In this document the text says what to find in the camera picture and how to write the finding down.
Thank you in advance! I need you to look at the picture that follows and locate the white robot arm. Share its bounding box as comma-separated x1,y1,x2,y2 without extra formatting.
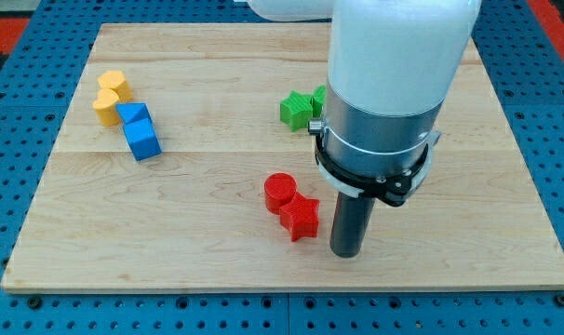
248,0,481,178

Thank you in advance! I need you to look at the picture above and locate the green block behind arm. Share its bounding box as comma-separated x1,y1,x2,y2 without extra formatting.
311,85,326,117

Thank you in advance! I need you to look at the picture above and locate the red cylinder block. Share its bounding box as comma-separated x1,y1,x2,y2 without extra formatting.
264,172,297,215

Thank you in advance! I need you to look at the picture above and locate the red star block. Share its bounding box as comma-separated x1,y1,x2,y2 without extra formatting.
279,193,320,242

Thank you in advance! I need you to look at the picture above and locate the green star block front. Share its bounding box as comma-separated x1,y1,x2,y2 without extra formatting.
279,91,313,132

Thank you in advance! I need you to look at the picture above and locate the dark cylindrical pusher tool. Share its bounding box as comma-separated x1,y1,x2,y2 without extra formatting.
329,193,376,258

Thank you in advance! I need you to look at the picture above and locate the light wooden board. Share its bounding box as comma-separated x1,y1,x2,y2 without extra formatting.
1,23,564,294

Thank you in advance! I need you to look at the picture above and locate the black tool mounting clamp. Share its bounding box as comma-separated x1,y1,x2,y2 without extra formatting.
307,117,441,207

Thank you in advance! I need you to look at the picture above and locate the blue block front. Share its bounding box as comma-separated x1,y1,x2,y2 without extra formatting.
123,118,162,161

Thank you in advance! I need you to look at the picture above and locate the blue triangle block rear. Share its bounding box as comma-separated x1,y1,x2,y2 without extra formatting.
115,102,151,124

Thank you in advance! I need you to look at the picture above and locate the yellow heart block front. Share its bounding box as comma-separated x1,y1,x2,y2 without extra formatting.
92,88,121,127

